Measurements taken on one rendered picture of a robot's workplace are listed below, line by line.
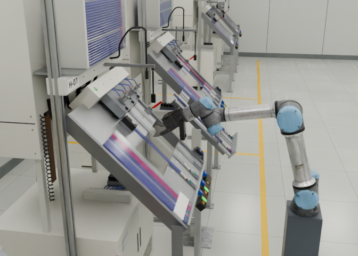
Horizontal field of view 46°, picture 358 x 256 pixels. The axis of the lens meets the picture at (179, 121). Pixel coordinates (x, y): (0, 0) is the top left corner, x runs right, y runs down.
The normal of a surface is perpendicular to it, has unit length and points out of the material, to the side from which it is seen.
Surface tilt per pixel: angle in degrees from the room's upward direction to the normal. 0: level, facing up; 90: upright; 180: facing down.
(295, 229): 90
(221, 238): 0
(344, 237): 0
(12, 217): 0
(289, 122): 83
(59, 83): 90
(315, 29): 90
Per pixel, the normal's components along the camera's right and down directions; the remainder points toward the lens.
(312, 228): -0.21, 0.33
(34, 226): 0.00, -0.94
